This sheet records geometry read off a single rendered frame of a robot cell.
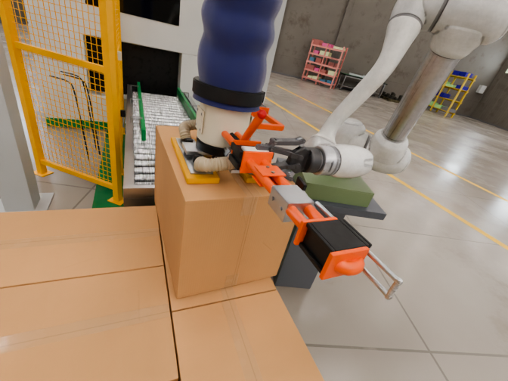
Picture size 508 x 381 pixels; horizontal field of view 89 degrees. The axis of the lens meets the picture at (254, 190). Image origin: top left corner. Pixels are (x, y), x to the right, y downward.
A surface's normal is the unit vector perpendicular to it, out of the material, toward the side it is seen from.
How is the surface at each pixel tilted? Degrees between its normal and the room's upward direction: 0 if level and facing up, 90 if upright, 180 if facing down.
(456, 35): 121
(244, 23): 67
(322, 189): 90
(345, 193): 90
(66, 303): 0
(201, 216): 89
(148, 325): 0
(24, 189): 90
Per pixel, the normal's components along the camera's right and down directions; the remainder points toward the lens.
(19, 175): 0.37, 0.54
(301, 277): 0.06, 0.52
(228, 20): -0.18, 0.09
